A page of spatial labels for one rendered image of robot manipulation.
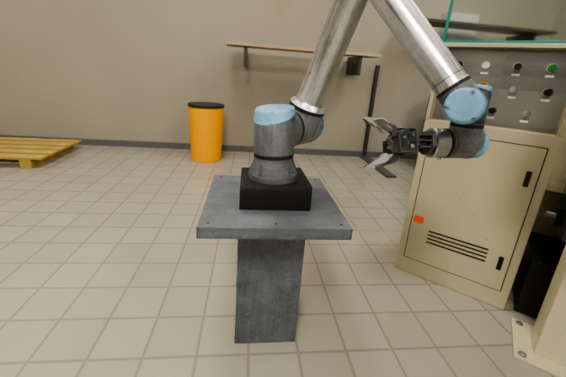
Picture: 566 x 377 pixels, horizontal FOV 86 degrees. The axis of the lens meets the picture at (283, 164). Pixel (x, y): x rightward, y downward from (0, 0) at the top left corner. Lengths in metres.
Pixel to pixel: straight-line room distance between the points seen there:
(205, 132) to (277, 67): 1.29
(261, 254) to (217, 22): 3.36
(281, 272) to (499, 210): 1.11
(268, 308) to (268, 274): 0.16
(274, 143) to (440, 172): 0.99
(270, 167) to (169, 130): 3.29
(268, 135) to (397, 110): 3.66
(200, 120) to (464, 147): 2.93
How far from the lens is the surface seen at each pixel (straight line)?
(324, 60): 1.16
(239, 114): 4.13
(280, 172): 1.08
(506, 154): 1.74
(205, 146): 3.61
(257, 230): 0.98
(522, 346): 1.86
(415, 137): 0.95
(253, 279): 1.24
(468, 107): 0.88
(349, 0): 1.15
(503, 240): 1.86
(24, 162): 3.87
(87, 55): 4.53
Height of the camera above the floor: 1.07
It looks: 17 degrees down
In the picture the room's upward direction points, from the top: 4 degrees clockwise
